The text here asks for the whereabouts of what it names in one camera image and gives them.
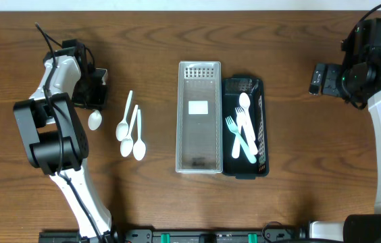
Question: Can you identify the white plastic spoon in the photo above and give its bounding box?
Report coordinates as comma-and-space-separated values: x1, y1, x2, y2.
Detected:
120, 105, 138, 157
116, 90, 133, 141
88, 110, 103, 131
133, 109, 147, 161

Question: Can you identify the white plastic utensil pinkish handle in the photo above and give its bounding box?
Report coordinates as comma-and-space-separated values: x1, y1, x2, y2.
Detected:
239, 92, 256, 140

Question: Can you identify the white plastic fork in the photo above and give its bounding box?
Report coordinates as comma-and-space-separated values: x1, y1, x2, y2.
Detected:
235, 107, 258, 155
231, 121, 242, 159
225, 116, 257, 164

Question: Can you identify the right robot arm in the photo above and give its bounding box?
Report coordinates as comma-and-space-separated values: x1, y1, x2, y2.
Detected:
308, 57, 381, 242

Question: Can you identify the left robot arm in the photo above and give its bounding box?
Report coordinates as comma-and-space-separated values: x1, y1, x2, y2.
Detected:
13, 39, 120, 242

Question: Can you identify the black plastic basket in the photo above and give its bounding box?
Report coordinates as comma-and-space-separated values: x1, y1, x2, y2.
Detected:
222, 74, 270, 180

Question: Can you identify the white label in basket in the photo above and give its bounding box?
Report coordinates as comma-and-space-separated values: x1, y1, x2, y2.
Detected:
188, 101, 209, 115

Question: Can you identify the clear plastic basket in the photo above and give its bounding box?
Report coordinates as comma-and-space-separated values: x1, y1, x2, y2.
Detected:
176, 61, 223, 174

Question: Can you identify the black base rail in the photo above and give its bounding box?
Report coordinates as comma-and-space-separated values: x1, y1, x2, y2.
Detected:
38, 221, 312, 243

